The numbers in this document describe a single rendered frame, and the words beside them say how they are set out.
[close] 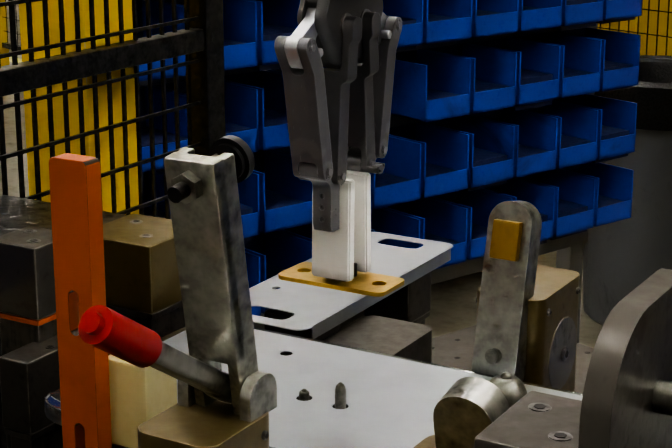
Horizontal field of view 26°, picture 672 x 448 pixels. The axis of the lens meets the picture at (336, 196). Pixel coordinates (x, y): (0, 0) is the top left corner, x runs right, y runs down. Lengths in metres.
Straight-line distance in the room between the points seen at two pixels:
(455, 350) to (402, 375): 0.91
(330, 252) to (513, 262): 0.19
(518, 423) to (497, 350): 0.42
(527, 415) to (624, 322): 0.09
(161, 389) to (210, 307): 0.11
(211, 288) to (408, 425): 0.21
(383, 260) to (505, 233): 0.28
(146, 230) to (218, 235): 0.42
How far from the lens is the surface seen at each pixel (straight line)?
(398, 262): 1.37
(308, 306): 1.25
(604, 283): 4.20
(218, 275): 0.86
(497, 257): 1.12
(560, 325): 1.17
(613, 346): 0.65
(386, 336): 1.24
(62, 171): 0.91
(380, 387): 1.07
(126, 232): 1.26
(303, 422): 1.02
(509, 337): 1.13
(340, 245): 0.98
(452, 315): 4.29
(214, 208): 0.84
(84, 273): 0.92
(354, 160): 1.00
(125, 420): 0.97
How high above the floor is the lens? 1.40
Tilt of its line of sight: 14 degrees down
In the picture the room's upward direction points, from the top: straight up
